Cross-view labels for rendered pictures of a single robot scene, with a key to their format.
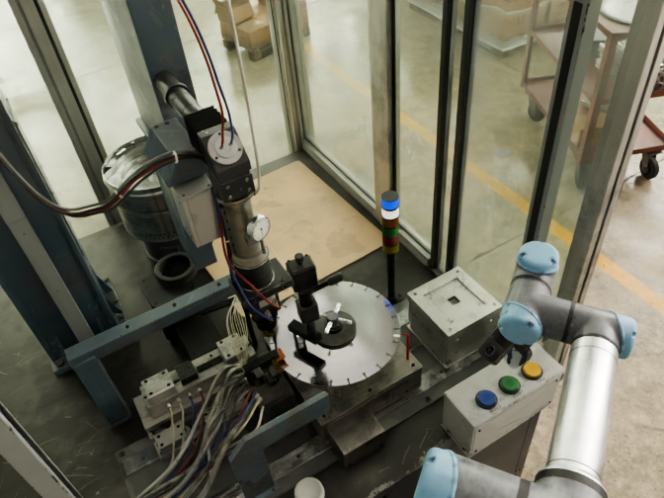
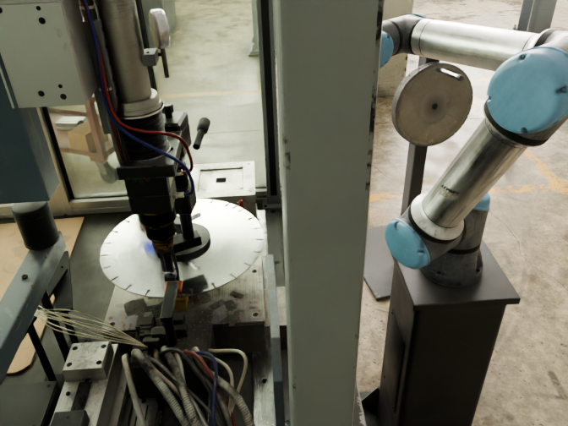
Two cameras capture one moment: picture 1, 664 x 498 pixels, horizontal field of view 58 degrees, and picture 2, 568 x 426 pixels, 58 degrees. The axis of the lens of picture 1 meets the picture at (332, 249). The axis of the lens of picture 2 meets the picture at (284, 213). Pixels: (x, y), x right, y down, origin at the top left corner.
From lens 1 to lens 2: 99 cm
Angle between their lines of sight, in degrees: 51
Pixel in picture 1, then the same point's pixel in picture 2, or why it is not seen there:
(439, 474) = (543, 51)
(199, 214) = (75, 37)
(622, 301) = not seen: hidden behind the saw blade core
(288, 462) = (265, 393)
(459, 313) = (237, 182)
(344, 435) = (282, 315)
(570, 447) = (519, 35)
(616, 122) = not seen: outside the picture
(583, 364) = (444, 25)
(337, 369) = (234, 254)
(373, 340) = (224, 221)
